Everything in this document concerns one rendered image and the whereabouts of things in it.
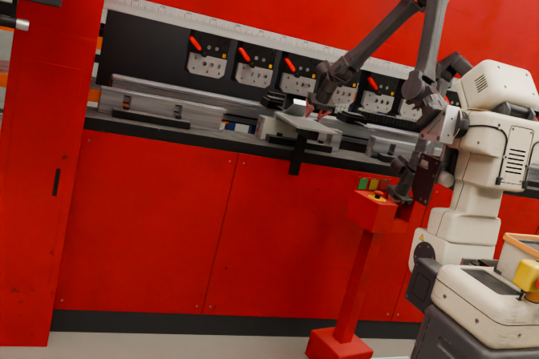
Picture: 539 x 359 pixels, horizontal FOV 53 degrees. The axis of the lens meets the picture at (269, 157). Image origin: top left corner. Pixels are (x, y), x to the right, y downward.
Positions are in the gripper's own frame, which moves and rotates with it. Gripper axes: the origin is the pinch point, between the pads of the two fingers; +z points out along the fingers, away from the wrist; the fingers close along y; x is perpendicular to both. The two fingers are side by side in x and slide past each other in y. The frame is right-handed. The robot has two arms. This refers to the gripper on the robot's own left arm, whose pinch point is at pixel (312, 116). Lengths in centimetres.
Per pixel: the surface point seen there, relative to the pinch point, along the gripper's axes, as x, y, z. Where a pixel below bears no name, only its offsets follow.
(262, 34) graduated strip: -26.6, 23.1, -16.2
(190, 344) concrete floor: 53, 31, 88
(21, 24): 25, 106, -32
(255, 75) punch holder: -17.9, 22.5, -1.8
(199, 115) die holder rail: -9.2, 41.7, 16.7
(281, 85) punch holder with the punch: -17.0, 10.2, -0.3
